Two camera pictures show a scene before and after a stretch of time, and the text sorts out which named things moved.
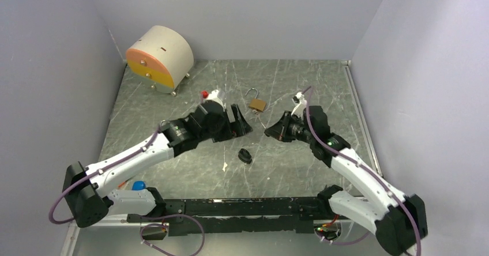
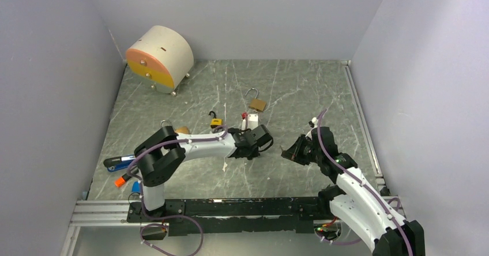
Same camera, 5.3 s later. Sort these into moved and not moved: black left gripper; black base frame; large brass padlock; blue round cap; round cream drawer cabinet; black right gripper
Moved: black left gripper; black right gripper
Not moved: blue round cap; large brass padlock; round cream drawer cabinet; black base frame
